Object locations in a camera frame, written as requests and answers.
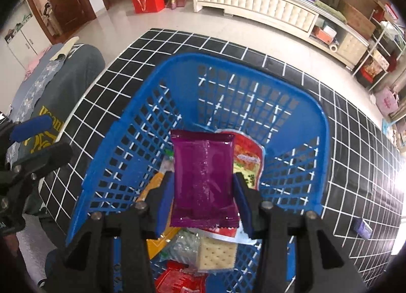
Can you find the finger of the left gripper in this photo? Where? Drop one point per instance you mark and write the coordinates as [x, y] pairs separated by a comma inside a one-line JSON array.
[[39, 164], [30, 128]]

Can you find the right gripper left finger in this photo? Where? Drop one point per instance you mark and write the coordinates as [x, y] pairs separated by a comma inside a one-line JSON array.
[[160, 201]]

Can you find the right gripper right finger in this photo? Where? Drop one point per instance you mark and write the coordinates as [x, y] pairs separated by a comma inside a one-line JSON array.
[[253, 217]]

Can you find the orange snack pouch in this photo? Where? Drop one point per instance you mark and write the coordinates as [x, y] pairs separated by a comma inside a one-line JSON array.
[[154, 246]]

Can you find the clear blue pastry bag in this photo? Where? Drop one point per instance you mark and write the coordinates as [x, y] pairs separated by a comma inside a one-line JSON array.
[[183, 248]]

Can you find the purple snack packet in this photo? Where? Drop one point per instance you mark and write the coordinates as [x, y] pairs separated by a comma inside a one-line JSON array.
[[203, 178]]

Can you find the clear cracker pack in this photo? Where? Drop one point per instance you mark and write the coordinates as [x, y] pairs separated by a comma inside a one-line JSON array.
[[214, 255]]

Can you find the blue plastic basket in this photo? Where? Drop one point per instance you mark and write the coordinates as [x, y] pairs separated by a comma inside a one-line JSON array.
[[213, 114]]

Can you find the red yellow snack pouch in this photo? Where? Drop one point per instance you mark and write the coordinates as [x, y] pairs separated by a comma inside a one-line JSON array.
[[248, 159]]

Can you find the small red snack packet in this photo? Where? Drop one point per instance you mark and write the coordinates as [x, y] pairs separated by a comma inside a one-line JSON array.
[[178, 278]]

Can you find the green cracker pack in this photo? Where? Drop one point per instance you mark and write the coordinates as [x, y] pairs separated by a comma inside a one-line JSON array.
[[167, 163]]

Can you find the grey queen print garment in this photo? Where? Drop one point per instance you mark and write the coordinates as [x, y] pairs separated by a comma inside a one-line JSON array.
[[52, 89]]

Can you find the small purple candy pack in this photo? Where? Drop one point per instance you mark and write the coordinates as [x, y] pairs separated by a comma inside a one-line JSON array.
[[362, 228]]

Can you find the black white grid tablecloth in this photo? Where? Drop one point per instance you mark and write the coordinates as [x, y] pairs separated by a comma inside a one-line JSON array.
[[364, 167]]

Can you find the pink tote bag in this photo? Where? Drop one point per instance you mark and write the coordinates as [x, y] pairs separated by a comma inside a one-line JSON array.
[[386, 101]]

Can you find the white tufted tv cabinet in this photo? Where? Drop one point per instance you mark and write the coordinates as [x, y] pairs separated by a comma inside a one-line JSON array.
[[302, 19]]

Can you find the white metal shelf rack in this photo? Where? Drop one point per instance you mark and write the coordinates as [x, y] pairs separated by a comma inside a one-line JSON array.
[[386, 46]]

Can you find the green folded cloth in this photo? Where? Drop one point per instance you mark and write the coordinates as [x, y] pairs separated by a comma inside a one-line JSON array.
[[331, 10]]

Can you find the cardboard box on cabinet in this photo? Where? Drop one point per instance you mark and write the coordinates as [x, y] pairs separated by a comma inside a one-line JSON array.
[[356, 20]]

